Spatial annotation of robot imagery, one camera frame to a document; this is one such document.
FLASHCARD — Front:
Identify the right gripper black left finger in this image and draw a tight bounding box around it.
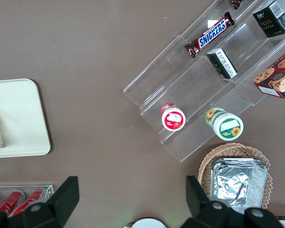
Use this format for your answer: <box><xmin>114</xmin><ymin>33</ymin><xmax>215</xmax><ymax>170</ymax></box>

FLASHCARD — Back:
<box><xmin>0</xmin><ymin>176</ymin><xmax>80</xmax><ymax>228</ymax></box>

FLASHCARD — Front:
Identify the clear acrylic stepped display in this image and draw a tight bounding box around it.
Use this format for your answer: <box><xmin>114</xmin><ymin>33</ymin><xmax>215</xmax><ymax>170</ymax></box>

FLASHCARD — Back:
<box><xmin>123</xmin><ymin>0</ymin><xmax>285</xmax><ymax>163</ymax></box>

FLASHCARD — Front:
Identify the red cola bottle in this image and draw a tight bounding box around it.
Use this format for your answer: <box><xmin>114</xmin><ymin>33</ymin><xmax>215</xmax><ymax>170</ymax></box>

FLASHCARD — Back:
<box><xmin>0</xmin><ymin>191</ymin><xmax>26</xmax><ymax>213</ymax></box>
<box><xmin>11</xmin><ymin>188</ymin><xmax>47</xmax><ymax>217</ymax></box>

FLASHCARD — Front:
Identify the cream plastic serving tray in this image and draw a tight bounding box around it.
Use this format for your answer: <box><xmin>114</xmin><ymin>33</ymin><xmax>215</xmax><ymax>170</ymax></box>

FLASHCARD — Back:
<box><xmin>0</xmin><ymin>78</ymin><xmax>51</xmax><ymax>159</ymax></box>

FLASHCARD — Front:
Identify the small black carton box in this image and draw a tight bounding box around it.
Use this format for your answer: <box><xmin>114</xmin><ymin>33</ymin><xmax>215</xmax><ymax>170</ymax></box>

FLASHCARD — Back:
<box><xmin>206</xmin><ymin>47</ymin><xmax>238</xmax><ymax>80</ymax></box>
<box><xmin>252</xmin><ymin>0</ymin><xmax>285</xmax><ymax>38</ymax></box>

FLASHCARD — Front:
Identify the green lid sunflower cup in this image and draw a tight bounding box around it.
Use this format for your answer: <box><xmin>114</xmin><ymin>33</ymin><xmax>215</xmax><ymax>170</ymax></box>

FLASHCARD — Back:
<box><xmin>205</xmin><ymin>107</ymin><xmax>244</xmax><ymax>141</ymax></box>

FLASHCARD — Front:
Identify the Snickers chocolate bar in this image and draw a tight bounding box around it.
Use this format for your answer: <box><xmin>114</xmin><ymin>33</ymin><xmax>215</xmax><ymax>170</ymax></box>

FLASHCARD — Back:
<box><xmin>184</xmin><ymin>11</ymin><xmax>236</xmax><ymax>59</ymax></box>
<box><xmin>229</xmin><ymin>0</ymin><xmax>247</xmax><ymax>10</ymax></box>

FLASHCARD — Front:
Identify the light wicker basket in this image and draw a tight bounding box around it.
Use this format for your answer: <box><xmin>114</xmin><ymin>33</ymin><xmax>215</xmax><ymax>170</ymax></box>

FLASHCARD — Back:
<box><xmin>198</xmin><ymin>142</ymin><xmax>274</xmax><ymax>209</ymax></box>

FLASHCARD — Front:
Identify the red lid strawberry cup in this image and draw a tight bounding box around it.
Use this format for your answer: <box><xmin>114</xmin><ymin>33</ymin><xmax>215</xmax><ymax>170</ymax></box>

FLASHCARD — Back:
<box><xmin>161</xmin><ymin>102</ymin><xmax>186</xmax><ymax>132</ymax></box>

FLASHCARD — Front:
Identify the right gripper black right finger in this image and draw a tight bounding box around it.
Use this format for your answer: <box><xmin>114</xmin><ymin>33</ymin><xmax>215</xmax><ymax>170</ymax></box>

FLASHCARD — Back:
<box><xmin>181</xmin><ymin>175</ymin><xmax>285</xmax><ymax>228</ymax></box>

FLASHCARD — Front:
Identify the aluminium foil tray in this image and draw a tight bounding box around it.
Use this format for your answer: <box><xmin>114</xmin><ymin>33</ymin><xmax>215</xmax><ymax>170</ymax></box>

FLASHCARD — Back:
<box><xmin>210</xmin><ymin>158</ymin><xmax>269</xmax><ymax>214</ymax></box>

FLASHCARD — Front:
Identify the clear acrylic bottle rack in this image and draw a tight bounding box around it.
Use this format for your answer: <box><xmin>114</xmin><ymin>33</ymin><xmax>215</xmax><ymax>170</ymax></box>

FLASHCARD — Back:
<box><xmin>0</xmin><ymin>184</ymin><xmax>55</xmax><ymax>218</ymax></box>

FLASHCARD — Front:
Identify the red chocolate chip cookie box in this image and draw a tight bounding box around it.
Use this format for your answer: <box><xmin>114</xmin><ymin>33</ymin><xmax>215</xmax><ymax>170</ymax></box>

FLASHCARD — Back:
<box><xmin>253</xmin><ymin>47</ymin><xmax>285</xmax><ymax>100</ymax></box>

